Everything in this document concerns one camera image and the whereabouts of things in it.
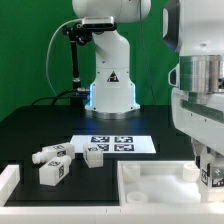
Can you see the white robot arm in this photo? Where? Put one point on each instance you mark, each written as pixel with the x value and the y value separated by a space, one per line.
pixel 194 29

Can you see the white marker tag sheet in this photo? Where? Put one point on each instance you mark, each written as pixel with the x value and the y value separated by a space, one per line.
pixel 116 143

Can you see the white square tabletop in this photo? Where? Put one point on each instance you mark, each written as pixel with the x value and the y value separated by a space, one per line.
pixel 161 182

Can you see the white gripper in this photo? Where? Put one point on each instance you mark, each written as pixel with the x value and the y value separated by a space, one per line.
pixel 204 123

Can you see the white U-shaped fence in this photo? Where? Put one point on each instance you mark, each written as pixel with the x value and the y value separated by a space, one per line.
pixel 131 214

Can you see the black camera stand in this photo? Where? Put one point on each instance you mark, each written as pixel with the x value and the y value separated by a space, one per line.
pixel 77 36

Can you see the grey camera on stand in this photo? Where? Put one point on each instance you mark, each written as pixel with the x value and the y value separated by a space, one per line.
pixel 98 23

